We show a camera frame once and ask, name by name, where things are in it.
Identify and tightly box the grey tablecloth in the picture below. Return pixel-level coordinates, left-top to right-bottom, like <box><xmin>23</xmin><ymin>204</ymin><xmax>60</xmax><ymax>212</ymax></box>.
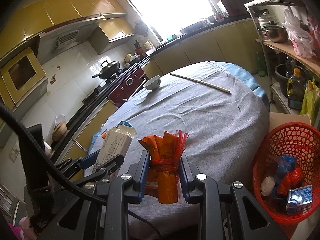
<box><xmin>85</xmin><ymin>60</ymin><xmax>270</xmax><ymax>238</ymax></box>

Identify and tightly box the steel cooking pot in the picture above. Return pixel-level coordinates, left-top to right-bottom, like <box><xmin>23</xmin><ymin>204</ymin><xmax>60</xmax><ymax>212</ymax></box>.
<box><xmin>259</xmin><ymin>21</ymin><xmax>288</xmax><ymax>43</ymax></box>

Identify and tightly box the cardboard box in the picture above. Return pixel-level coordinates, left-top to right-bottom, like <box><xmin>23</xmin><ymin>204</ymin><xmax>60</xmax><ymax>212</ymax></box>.
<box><xmin>269</xmin><ymin>112</ymin><xmax>311</xmax><ymax>131</ymax></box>

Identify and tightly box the long wooden stick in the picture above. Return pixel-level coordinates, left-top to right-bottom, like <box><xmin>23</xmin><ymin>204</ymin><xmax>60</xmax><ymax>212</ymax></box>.
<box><xmin>170</xmin><ymin>73</ymin><xmax>231</xmax><ymax>94</ymax></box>

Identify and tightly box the yellow plastic bag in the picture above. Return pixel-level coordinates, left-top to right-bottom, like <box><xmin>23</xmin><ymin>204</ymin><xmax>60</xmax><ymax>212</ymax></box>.
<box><xmin>300</xmin><ymin>78</ymin><xmax>319</xmax><ymax>125</ymax></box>

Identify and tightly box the cooking oil bottle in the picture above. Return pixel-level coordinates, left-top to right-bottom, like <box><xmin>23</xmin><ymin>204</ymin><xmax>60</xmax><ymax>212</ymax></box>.
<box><xmin>287</xmin><ymin>68</ymin><xmax>305</xmax><ymax>110</ymax></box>

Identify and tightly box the metal storage rack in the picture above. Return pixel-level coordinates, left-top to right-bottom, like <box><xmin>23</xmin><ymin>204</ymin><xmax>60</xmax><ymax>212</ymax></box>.
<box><xmin>244</xmin><ymin>0</ymin><xmax>319</xmax><ymax>114</ymax></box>

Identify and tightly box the white ceramic bowl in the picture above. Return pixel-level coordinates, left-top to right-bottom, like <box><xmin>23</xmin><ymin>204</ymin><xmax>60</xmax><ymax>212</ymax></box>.
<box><xmin>143</xmin><ymin>75</ymin><xmax>161</xmax><ymax>91</ymax></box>

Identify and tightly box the dark red oven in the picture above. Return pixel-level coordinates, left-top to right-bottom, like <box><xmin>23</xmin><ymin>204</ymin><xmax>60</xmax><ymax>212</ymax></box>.
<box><xmin>108</xmin><ymin>68</ymin><xmax>149</xmax><ymax>108</ymax></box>

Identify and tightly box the red plastic basket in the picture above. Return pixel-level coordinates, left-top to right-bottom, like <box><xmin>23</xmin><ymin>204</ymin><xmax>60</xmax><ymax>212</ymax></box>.
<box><xmin>253</xmin><ymin>122</ymin><xmax>319</xmax><ymax>225</ymax></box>

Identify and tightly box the blue trash bag in basket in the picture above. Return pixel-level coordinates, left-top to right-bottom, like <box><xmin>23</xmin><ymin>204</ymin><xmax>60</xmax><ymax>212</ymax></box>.
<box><xmin>274</xmin><ymin>154</ymin><xmax>297</xmax><ymax>184</ymax></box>

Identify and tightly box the black cable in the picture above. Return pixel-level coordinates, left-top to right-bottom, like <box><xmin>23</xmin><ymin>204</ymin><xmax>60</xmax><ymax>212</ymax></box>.
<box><xmin>0</xmin><ymin>102</ymin><xmax>163</xmax><ymax>240</ymax></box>

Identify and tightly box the red trash in basket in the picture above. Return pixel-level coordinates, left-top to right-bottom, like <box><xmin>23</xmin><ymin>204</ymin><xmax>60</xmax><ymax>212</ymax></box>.
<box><xmin>277</xmin><ymin>167</ymin><xmax>304</xmax><ymax>196</ymax></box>

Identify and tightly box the red plastic bag on shelf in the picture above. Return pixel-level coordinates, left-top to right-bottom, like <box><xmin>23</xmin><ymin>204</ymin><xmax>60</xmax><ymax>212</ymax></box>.
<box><xmin>307</xmin><ymin>16</ymin><xmax>320</xmax><ymax>59</ymax></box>

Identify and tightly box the clay pot in bag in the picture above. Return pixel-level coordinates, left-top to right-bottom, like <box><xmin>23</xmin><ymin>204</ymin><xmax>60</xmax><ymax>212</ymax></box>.
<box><xmin>52</xmin><ymin>114</ymin><xmax>67</xmax><ymax>141</ymax></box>

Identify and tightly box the range hood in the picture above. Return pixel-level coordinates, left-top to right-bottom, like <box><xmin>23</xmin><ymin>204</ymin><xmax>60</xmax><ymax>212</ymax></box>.
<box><xmin>37</xmin><ymin>15</ymin><xmax>105</xmax><ymax>64</ymax></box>

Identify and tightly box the gas stove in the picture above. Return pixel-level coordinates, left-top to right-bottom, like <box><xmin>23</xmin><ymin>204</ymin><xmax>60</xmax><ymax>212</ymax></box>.
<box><xmin>82</xmin><ymin>73</ymin><xmax>123</xmax><ymax>106</ymax></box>

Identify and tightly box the black bucket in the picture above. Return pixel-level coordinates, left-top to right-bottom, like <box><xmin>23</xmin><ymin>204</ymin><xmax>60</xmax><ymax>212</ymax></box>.
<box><xmin>275</xmin><ymin>64</ymin><xmax>305</xmax><ymax>98</ymax></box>

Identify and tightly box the orange red wrapper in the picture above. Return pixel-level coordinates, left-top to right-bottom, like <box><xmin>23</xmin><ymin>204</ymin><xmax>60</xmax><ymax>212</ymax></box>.
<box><xmin>139</xmin><ymin>130</ymin><xmax>189</xmax><ymax>205</ymax></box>

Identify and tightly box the microwave oven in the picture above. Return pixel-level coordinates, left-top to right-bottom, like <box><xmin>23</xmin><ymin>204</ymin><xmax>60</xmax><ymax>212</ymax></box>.
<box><xmin>217</xmin><ymin>0</ymin><xmax>251</xmax><ymax>17</ymax></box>

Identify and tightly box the black wok with lid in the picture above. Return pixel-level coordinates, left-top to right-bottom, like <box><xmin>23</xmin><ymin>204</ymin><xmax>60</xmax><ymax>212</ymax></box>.
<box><xmin>92</xmin><ymin>61</ymin><xmax>120</xmax><ymax>80</ymax></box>

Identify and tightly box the white pink plastic bag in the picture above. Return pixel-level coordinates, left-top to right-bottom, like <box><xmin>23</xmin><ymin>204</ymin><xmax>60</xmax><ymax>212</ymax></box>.
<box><xmin>283</xmin><ymin>9</ymin><xmax>313</xmax><ymax>59</ymax></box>

